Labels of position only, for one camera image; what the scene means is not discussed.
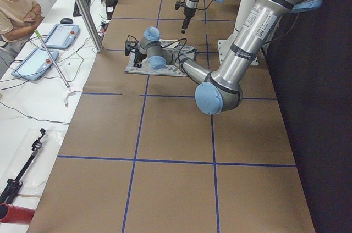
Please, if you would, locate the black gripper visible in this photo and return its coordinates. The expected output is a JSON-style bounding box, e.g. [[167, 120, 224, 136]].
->
[[133, 48, 147, 68], [181, 7, 196, 34]]

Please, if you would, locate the striped polo shirt white collar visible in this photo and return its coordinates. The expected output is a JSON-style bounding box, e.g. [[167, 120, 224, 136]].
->
[[124, 40, 196, 77]]

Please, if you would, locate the black box with label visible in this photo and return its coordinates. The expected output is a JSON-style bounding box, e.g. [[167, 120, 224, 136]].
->
[[105, 0, 118, 20]]

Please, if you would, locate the far blue teach pendant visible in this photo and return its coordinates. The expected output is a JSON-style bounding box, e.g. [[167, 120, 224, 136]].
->
[[44, 24, 80, 49]]

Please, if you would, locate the blue teach pendant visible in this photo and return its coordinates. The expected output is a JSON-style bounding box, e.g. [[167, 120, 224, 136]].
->
[[11, 47, 52, 80], [44, 24, 80, 49]]

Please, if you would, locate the black computer mouse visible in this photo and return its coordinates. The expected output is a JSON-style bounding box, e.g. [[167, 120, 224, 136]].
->
[[60, 18, 73, 24]]

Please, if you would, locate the black keyboard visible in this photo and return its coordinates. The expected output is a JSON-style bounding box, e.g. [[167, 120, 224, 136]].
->
[[72, 0, 92, 17]]

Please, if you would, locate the near blue teach pendant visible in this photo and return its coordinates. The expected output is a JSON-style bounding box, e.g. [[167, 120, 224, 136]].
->
[[11, 47, 52, 80]]

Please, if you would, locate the metal reacher grabber tool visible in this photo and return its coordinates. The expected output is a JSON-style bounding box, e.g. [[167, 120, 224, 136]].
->
[[34, 30, 82, 107]]

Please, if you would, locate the person in beige shirt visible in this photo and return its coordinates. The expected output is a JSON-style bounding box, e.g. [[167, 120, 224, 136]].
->
[[1, 0, 44, 53]]

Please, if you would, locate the black tripod stick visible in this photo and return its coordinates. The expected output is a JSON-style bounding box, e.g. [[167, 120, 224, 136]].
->
[[0, 127, 47, 205]]

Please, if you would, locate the red cylinder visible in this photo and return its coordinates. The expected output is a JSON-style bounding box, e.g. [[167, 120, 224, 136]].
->
[[1, 203, 35, 225]]

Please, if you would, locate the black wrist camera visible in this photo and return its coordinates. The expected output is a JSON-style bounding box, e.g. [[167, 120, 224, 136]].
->
[[125, 40, 139, 56], [175, 1, 186, 10]]

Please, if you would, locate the aluminium frame post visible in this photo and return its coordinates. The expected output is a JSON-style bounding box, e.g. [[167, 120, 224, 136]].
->
[[75, 0, 103, 53]]

